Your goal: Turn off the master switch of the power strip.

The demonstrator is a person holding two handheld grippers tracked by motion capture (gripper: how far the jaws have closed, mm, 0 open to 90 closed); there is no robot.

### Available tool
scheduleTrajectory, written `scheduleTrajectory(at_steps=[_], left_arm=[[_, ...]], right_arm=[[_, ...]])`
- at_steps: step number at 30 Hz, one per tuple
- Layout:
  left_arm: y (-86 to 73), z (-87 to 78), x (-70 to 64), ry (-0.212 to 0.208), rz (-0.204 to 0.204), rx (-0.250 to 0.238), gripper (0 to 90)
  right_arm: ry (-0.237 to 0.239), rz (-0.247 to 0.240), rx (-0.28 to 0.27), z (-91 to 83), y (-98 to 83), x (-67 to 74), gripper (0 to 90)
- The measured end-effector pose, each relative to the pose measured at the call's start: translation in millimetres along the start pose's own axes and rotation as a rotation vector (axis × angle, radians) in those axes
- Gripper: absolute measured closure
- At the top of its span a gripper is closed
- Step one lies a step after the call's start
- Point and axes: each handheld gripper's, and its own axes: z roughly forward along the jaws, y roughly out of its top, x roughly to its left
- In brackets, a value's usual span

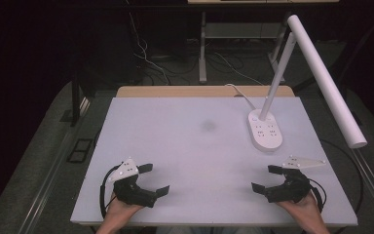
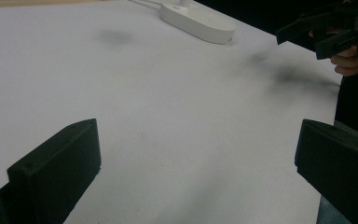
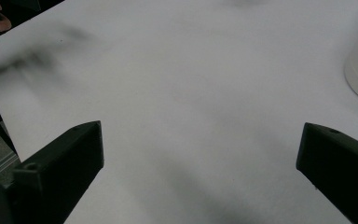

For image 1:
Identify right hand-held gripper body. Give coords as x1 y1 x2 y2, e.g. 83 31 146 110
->
264 155 326 204

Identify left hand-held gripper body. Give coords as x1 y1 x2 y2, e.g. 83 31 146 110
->
108 157 159 209

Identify person's left hand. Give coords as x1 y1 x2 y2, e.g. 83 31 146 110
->
104 192 144 226

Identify person's right hand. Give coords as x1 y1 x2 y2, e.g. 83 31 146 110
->
277 192 324 226

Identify white table mat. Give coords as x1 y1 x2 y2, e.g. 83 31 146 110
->
70 96 359 227

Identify black metal stand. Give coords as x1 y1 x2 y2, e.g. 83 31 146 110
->
69 69 94 128

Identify white desk lamp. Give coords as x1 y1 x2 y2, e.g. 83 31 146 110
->
246 14 368 153

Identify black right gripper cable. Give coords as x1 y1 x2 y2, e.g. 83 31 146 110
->
309 177 328 214

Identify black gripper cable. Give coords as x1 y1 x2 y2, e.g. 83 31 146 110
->
98 165 122 219
309 177 328 214

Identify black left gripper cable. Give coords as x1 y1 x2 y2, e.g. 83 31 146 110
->
98 165 122 219

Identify black rectangular floor frame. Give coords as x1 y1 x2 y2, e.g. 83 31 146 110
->
65 137 94 164

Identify long black floor cable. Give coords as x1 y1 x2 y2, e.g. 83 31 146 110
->
318 138 365 216

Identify white lamp cable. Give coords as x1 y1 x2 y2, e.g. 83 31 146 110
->
224 83 257 111

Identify white floor cable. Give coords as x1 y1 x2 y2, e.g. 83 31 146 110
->
123 0 171 86

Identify white metal desk frame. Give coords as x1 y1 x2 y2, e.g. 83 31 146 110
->
198 11 288 84

